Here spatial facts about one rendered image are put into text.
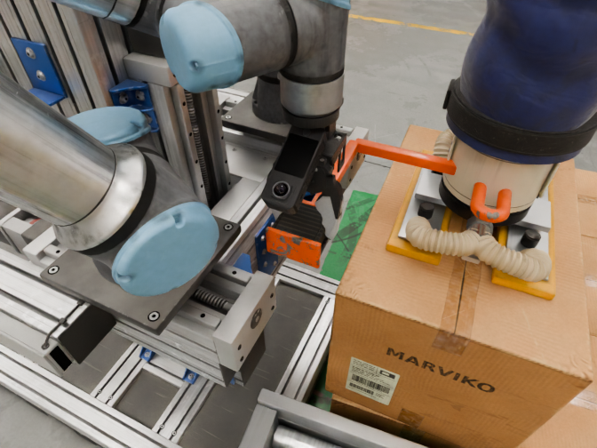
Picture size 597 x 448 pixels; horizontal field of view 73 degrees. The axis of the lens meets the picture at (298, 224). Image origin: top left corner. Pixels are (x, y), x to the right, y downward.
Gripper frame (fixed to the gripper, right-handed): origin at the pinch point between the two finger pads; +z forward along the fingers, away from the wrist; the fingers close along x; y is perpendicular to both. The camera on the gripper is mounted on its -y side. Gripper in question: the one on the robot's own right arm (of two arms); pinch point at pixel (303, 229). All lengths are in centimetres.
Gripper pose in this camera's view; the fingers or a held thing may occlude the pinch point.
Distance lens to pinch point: 62.7
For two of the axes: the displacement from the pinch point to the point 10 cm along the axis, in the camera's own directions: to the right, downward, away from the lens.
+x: -9.2, -2.8, 2.8
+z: 0.0, 7.1, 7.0
